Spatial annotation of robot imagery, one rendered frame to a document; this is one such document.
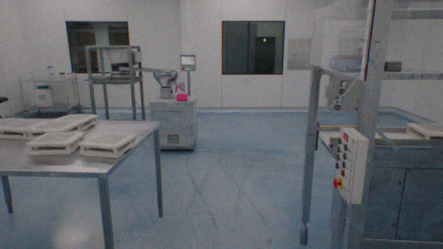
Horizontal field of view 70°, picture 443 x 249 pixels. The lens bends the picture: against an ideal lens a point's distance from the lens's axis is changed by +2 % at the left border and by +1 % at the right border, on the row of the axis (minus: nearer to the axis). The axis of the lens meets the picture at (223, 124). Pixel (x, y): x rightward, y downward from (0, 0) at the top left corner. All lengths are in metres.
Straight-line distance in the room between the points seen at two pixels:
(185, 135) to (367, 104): 3.43
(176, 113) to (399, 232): 3.03
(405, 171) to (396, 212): 0.30
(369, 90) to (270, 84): 5.98
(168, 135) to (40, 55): 4.37
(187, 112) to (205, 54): 2.91
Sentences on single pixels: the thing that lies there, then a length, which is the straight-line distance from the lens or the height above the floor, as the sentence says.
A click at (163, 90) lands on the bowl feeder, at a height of 0.88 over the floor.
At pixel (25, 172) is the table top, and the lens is 1.96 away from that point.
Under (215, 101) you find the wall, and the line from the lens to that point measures 7.21.
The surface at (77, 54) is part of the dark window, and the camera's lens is 7.76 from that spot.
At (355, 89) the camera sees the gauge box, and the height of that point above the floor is 1.28.
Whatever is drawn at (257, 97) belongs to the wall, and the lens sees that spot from 7.24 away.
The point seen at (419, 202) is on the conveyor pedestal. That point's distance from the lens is 2.49.
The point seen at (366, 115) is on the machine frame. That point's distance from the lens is 1.34.
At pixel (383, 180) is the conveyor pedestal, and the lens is 2.33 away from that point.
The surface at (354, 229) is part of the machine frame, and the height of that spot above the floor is 0.77.
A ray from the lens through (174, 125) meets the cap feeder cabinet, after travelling 4.46.
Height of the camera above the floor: 1.55
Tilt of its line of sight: 15 degrees down
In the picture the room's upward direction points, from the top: straight up
